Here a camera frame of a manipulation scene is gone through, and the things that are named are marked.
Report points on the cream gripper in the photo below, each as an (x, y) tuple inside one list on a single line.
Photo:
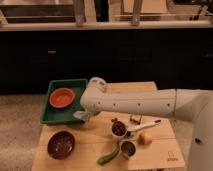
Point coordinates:
[(89, 116)]

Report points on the blue-grey towel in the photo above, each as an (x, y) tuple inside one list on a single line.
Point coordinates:
[(81, 115)]

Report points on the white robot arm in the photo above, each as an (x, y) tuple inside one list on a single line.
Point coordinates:
[(195, 106)]

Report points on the orange bowl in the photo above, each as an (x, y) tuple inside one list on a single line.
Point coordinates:
[(61, 97)]

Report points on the purple bowl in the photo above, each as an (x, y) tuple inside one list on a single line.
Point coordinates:
[(61, 145)]

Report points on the green plastic tray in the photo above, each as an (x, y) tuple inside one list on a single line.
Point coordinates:
[(54, 116)]

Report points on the wooden table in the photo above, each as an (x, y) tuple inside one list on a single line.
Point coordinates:
[(93, 140)]

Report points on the white cup with brown contents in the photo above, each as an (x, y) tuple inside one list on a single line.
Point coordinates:
[(118, 129)]

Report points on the green cucumber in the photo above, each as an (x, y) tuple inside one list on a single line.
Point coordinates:
[(109, 157)]

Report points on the brown chocolate bar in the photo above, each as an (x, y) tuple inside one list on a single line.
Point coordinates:
[(136, 119)]

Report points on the small metal cup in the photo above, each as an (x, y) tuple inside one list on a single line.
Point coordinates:
[(128, 149)]

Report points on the yellow orange fruit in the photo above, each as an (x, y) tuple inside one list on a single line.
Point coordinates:
[(145, 138)]

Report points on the white handled ladle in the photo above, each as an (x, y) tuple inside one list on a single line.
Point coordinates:
[(132, 129)]

